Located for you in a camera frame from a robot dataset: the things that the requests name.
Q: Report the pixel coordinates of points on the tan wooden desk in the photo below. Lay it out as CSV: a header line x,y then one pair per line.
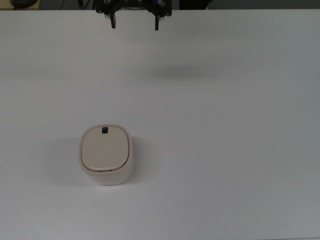
x,y
5,4

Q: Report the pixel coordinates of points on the small white trash can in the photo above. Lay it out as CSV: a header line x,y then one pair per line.
x,y
110,178

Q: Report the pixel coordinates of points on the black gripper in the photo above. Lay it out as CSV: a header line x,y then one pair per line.
x,y
135,2

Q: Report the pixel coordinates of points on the beige trash can lid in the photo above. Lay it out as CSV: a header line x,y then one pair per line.
x,y
105,150

